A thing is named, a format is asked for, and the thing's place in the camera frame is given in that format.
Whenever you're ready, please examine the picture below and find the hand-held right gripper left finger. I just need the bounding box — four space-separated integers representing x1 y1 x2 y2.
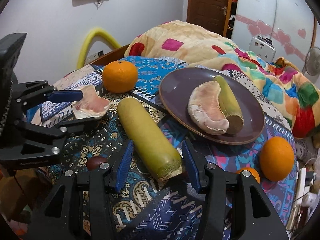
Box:
22 139 135 240

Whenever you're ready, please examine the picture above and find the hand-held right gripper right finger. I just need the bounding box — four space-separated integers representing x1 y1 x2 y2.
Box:
181 137 288 240

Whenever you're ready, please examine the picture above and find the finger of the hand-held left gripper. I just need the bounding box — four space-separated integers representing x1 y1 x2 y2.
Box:
0 117 101 171
11 80 84 116

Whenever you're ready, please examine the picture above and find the torn pink pomelo segment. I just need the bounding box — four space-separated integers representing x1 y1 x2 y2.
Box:
71 85 111 120

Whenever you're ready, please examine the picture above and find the large green cucumber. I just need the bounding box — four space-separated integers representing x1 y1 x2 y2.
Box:
117 97 183 181

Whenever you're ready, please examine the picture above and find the dark purple plate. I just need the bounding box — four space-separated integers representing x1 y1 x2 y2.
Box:
159 67 265 145

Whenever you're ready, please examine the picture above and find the dark red jujube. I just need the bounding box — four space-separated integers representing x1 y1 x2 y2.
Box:
86 156 108 170

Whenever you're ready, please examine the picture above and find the blue patterned bed cloth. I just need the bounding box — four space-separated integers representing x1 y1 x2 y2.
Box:
37 55 299 240

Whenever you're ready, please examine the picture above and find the orange with stem dimple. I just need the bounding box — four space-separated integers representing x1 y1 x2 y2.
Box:
102 60 138 93

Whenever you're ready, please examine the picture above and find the yellow foam tube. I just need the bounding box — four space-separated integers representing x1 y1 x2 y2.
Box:
76 27 123 69

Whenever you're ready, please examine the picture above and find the curved pink pomelo segment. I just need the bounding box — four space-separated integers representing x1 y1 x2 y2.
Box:
187 81 230 135

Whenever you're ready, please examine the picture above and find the wooden bed headboard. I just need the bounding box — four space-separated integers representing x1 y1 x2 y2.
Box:
90 44 130 66

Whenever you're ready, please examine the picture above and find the small mandarin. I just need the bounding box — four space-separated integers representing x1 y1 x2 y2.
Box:
236 167 260 183

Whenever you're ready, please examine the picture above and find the green cucumber piece on plate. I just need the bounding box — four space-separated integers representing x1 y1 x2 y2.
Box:
212 75 244 134

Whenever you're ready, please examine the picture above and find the large smooth orange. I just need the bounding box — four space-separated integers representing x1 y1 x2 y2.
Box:
259 137 295 182

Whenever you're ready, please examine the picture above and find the white power strip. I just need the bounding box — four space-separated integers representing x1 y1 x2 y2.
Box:
297 167 307 207

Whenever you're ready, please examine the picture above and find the beige blanket with colourful squares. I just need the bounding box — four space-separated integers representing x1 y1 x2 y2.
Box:
124 20 320 138

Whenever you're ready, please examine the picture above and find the white metal case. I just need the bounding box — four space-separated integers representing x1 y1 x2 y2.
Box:
249 36 277 62

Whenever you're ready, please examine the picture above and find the grey standing fan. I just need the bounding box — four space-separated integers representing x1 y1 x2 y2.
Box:
301 46 320 77

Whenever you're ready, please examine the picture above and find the brown wooden door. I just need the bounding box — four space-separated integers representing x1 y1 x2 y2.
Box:
186 0 233 37

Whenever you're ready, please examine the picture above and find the white wardrobe with pink hearts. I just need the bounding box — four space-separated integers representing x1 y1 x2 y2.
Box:
231 0 318 64

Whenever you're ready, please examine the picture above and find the wall socket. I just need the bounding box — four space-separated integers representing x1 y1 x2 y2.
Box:
85 51 104 64

